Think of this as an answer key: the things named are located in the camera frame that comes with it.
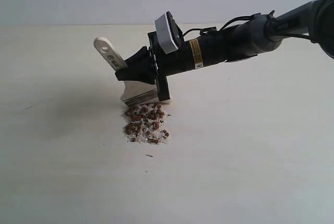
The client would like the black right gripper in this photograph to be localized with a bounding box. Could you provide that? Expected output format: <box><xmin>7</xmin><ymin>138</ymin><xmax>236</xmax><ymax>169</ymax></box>
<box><xmin>115</xmin><ymin>32</ymin><xmax>205</xmax><ymax>101</ymax></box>

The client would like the wooden paint brush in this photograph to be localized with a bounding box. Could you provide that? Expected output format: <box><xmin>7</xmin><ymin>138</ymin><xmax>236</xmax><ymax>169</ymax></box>
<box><xmin>93</xmin><ymin>37</ymin><xmax>159</xmax><ymax>107</ymax></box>

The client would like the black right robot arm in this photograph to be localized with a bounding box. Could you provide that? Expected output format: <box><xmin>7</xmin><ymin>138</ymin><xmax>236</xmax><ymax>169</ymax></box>
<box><xmin>115</xmin><ymin>0</ymin><xmax>333</xmax><ymax>106</ymax></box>

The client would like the pile of brown pellets and crumbs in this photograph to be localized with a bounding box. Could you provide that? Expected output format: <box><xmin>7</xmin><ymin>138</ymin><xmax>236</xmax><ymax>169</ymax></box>
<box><xmin>123</xmin><ymin>103</ymin><xmax>171</xmax><ymax>145</ymax></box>

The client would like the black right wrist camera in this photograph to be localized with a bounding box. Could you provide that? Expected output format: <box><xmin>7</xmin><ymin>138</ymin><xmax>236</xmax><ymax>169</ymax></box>
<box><xmin>154</xmin><ymin>11</ymin><xmax>183</xmax><ymax>54</ymax></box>

